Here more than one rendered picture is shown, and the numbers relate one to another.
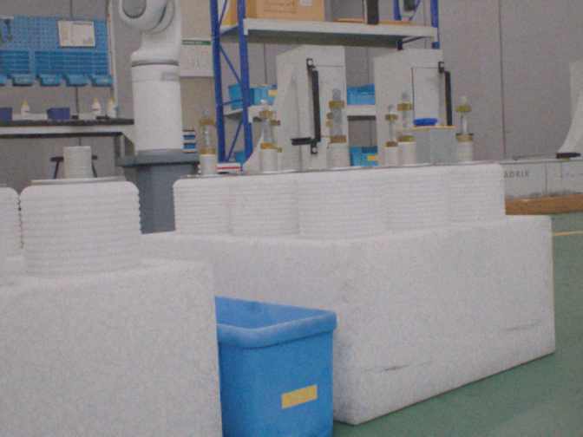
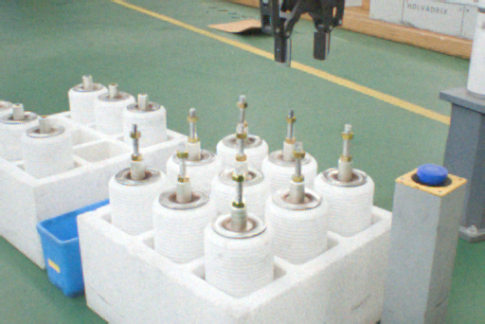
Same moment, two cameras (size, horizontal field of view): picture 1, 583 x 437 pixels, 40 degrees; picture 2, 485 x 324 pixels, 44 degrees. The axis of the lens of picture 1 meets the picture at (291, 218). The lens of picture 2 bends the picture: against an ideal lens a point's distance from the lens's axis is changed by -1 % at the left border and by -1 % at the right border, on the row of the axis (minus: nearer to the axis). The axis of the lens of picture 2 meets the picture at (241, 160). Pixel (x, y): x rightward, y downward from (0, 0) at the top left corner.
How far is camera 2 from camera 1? 146 cm
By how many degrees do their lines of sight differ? 88
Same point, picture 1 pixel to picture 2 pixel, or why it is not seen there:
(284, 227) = not seen: hidden behind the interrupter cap
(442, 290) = (129, 284)
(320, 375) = (60, 264)
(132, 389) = (17, 215)
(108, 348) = (11, 196)
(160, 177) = (457, 116)
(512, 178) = not seen: outside the picture
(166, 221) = (454, 153)
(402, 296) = (105, 266)
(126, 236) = (29, 160)
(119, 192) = (26, 142)
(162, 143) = (472, 86)
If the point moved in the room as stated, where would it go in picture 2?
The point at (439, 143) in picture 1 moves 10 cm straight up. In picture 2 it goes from (407, 203) to (415, 132)
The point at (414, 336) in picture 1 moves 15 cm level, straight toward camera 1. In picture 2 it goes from (113, 294) to (26, 287)
